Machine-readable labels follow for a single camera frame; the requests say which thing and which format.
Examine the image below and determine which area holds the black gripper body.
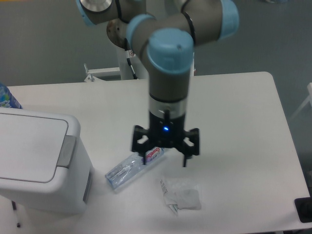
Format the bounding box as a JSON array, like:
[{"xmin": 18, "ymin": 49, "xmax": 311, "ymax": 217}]
[{"xmin": 147, "ymin": 112, "xmax": 187, "ymax": 152}]

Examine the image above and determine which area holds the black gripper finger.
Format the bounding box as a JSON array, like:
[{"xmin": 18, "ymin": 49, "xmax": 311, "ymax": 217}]
[
  {"xmin": 179, "ymin": 128, "xmax": 200, "ymax": 167},
  {"xmin": 131, "ymin": 125, "xmax": 153, "ymax": 165}
]

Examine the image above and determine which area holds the white plastic trash can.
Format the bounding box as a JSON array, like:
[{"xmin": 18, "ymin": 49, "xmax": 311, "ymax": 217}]
[{"xmin": 0, "ymin": 108, "xmax": 94, "ymax": 214}]

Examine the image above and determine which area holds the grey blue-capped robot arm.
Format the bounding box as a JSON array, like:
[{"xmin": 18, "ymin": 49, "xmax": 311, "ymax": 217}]
[{"xmin": 76, "ymin": 0, "xmax": 239, "ymax": 160}]

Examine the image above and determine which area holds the clear plastic water bottle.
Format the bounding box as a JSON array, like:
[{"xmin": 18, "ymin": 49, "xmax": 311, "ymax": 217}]
[{"xmin": 105, "ymin": 147, "xmax": 168, "ymax": 190}]

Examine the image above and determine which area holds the crumpled clear plastic wrapper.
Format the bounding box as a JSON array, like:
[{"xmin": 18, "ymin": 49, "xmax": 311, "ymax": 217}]
[{"xmin": 160, "ymin": 177, "xmax": 202, "ymax": 216}]

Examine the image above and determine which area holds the black device at table edge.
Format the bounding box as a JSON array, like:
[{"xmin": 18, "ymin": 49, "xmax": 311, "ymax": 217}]
[{"xmin": 294, "ymin": 197, "xmax": 312, "ymax": 223}]

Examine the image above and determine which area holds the blue labelled bottle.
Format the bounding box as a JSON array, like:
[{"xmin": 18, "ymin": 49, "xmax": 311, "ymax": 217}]
[{"xmin": 0, "ymin": 83, "xmax": 22, "ymax": 109}]

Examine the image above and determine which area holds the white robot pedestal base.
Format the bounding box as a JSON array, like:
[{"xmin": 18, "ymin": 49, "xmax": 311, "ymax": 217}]
[{"xmin": 84, "ymin": 46, "xmax": 149, "ymax": 82}]

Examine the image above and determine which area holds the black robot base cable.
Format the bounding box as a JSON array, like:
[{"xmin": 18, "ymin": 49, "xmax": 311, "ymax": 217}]
[{"xmin": 123, "ymin": 38, "xmax": 139, "ymax": 80}]

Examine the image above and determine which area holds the white chair frame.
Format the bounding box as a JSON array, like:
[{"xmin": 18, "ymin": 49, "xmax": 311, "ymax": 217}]
[{"xmin": 290, "ymin": 82, "xmax": 312, "ymax": 121}]

